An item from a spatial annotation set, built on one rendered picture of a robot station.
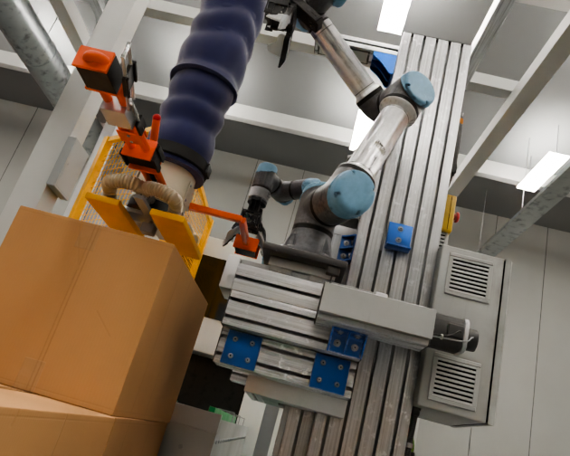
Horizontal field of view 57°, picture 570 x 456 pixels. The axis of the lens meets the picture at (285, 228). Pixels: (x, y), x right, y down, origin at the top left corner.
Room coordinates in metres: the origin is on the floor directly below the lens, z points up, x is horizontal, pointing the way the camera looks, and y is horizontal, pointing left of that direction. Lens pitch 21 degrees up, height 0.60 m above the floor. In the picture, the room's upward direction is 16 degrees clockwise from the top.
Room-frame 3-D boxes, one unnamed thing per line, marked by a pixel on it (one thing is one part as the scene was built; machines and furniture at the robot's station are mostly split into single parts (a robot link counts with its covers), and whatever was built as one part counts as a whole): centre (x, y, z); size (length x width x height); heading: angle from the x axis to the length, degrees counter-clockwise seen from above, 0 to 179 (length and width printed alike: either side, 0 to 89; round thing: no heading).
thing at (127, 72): (1.00, 0.39, 1.18); 0.31 x 0.03 x 0.05; 8
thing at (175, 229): (1.53, 0.31, 1.08); 0.34 x 0.10 x 0.05; 175
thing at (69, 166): (2.71, 1.23, 1.62); 0.20 x 0.05 x 0.30; 176
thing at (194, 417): (1.89, 0.38, 0.58); 0.70 x 0.03 x 0.06; 86
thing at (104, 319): (1.52, 0.41, 0.74); 0.60 x 0.40 x 0.40; 174
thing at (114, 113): (1.08, 0.44, 1.18); 0.07 x 0.07 x 0.04; 85
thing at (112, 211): (1.55, 0.49, 1.08); 0.34 x 0.10 x 0.05; 175
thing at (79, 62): (0.94, 0.46, 1.18); 0.08 x 0.07 x 0.05; 175
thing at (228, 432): (3.04, -0.03, 0.50); 2.31 x 0.05 x 0.19; 176
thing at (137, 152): (1.29, 0.42, 1.18); 0.10 x 0.08 x 0.06; 85
